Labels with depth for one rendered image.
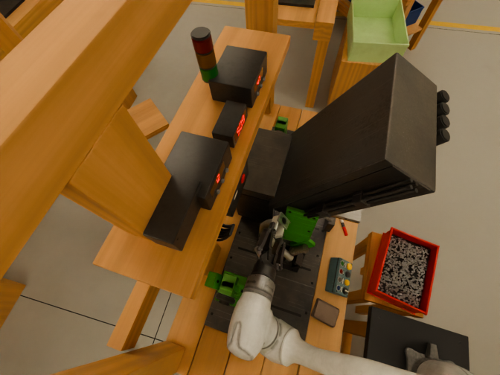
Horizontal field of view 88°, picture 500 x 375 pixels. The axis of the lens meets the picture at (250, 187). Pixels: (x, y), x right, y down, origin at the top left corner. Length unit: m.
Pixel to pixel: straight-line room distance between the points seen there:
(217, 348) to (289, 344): 0.48
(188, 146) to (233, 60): 0.32
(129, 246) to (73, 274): 1.98
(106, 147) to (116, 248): 0.32
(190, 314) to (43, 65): 1.09
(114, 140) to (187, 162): 0.23
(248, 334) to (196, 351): 0.58
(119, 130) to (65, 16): 0.15
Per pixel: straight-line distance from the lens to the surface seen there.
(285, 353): 0.87
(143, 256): 0.66
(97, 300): 2.50
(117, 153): 0.45
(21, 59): 0.42
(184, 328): 1.30
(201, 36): 0.73
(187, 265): 0.62
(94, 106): 0.40
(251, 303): 0.77
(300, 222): 0.97
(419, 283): 1.44
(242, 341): 0.76
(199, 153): 0.64
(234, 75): 0.80
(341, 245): 1.31
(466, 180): 3.00
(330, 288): 1.23
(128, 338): 0.96
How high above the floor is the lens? 2.13
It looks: 64 degrees down
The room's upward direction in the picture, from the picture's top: 7 degrees counter-clockwise
